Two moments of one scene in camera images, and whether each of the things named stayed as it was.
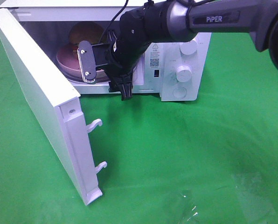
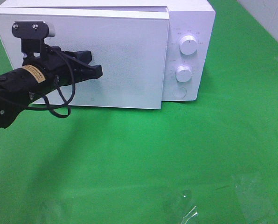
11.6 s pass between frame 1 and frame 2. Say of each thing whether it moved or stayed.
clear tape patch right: stayed
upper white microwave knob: stayed
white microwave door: moved
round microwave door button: stayed
